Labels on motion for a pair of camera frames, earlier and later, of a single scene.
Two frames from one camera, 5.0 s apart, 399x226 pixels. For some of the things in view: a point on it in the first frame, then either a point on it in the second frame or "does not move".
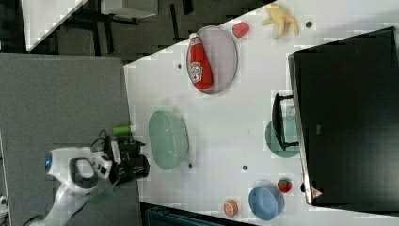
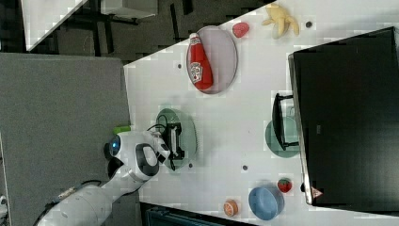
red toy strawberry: (240, 29) does not move
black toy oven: (345, 100) does not move
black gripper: (133, 165) to (171, 134)
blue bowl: (266, 202) does not move
